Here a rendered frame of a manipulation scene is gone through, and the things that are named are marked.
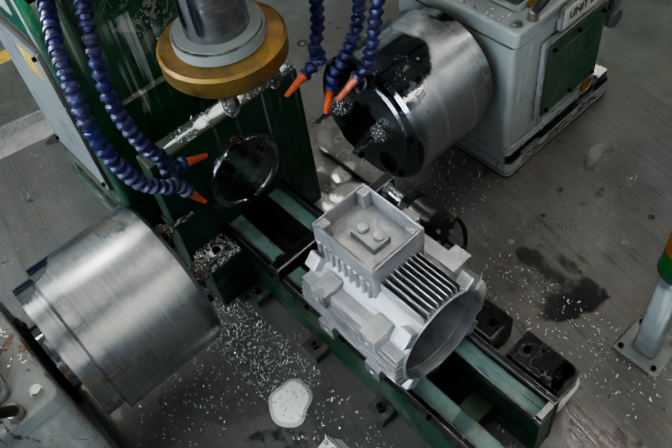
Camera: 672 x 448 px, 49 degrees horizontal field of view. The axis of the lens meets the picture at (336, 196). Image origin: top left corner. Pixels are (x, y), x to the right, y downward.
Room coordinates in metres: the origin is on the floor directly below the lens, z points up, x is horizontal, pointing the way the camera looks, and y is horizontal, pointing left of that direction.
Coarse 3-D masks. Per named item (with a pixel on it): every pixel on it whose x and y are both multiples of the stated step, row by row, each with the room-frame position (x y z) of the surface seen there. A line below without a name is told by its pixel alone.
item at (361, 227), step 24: (336, 216) 0.65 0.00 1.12; (360, 216) 0.65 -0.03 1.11; (384, 216) 0.64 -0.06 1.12; (408, 216) 0.61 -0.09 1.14; (336, 240) 0.61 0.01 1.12; (360, 240) 0.60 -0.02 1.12; (384, 240) 0.59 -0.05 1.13; (408, 240) 0.57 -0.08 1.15; (336, 264) 0.59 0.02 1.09; (360, 264) 0.55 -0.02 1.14; (384, 264) 0.54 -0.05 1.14
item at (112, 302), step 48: (96, 240) 0.65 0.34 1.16; (144, 240) 0.64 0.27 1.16; (48, 288) 0.58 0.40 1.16; (96, 288) 0.57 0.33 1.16; (144, 288) 0.57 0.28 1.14; (192, 288) 0.58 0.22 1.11; (48, 336) 0.52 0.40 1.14; (96, 336) 0.52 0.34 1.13; (144, 336) 0.52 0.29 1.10; (192, 336) 0.54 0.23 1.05; (96, 384) 0.48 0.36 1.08; (144, 384) 0.49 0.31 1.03
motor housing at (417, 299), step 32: (416, 256) 0.57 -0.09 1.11; (352, 288) 0.56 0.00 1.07; (384, 288) 0.53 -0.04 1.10; (416, 288) 0.52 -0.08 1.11; (448, 288) 0.51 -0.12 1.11; (480, 288) 0.54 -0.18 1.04; (352, 320) 0.52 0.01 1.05; (416, 320) 0.48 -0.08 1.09; (448, 320) 0.54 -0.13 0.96; (384, 352) 0.47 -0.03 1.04; (416, 352) 0.51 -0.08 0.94; (448, 352) 0.50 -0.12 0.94
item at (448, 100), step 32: (384, 32) 0.99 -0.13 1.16; (416, 32) 0.97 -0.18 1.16; (448, 32) 0.97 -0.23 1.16; (352, 64) 0.93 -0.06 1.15; (384, 64) 0.91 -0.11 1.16; (416, 64) 0.91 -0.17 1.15; (448, 64) 0.91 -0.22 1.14; (480, 64) 0.94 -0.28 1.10; (352, 96) 0.94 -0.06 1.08; (384, 96) 0.87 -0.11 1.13; (416, 96) 0.86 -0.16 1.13; (448, 96) 0.87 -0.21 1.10; (480, 96) 0.90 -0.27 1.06; (352, 128) 0.94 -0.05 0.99; (384, 128) 0.85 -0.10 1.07; (416, 128) 0.82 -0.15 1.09; (448, 128) 0.85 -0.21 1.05; (384, 160) 0.87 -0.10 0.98; (416, 160) 0.82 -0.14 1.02
